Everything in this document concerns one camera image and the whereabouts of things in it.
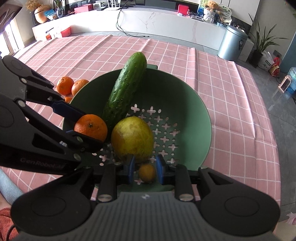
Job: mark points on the yellow-green pear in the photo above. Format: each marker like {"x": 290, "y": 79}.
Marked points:
{"x": 132, "y": 135}

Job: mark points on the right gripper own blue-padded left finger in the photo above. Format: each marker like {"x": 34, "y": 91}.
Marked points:
{"x": 110, "y": 176}

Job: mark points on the orange round vase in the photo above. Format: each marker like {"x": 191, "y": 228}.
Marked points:
{"x": 40, "y": 13}

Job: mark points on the pink red box back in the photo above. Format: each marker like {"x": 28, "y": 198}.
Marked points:
{"x": 84, "y": 8}

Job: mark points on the green perforated colander bowl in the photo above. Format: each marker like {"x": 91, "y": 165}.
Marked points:
{"x": 173, "y": 110}

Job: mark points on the silver round trash bin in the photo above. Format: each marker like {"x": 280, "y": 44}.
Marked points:
{"x": 232, "y": 44}

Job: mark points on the pink checkered tablecloth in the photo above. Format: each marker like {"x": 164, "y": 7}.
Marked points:
{"x": 243, "y": 143}

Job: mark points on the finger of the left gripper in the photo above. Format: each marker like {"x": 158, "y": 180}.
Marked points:
{"x": 67, "y": 108}
{"x": 85, "y": 149}

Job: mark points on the teddy bear toy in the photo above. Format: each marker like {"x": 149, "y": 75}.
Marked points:
{"x": 212, "y": 12}

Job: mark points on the red box on cabinet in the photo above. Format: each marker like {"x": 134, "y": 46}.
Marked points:
{"x": 183, "y": 10}

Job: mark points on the small yellow lemon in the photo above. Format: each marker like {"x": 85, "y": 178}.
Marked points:
{"x": 147, "y": 173}

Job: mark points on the potted green plant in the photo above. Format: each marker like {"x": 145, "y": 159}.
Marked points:
{"x": 262, "y": 40}

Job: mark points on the orange mandarin partly hidden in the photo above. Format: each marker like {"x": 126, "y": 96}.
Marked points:
{"x": 68, "y": 99}

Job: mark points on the green cucumber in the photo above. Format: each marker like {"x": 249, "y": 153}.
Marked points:
{"x": 125, "y": 87}

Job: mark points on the red and white bags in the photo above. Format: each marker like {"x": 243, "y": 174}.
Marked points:
{"x": 267, "y": 63}

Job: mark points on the orange mandarin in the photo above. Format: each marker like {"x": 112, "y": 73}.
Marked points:
{"x": 64, "y": 85}
{"x": 93, "y": 126}
{"x": 78, "y": 85}

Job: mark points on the red box left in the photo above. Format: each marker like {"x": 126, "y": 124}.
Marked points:
{"x": 66, "y": 32}

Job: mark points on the white marble tv cabinet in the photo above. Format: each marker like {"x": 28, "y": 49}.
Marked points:
{"x": 138, "y": 20}

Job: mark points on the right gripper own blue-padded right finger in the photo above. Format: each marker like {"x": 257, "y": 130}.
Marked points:
{"x": 176, "y": 175}

